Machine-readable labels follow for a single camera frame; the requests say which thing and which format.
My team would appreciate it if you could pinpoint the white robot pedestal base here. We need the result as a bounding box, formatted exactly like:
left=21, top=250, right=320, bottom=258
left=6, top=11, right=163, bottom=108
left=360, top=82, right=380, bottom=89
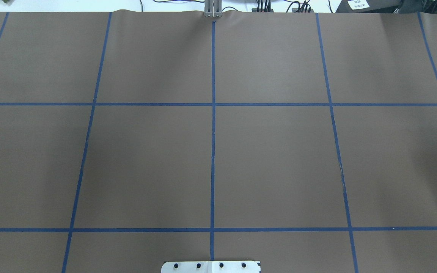
left=161, top=260, right=261, bottom=273

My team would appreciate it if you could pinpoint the black box with label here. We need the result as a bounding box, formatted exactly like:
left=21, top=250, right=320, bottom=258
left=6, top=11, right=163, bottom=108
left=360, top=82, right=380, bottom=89
left=335, top=0, right=432, bottom=14

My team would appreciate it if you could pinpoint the aluminium frame post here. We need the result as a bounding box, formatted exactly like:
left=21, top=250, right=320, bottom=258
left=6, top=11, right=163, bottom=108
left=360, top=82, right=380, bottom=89
left=203, top=0, right=223, bottom=18

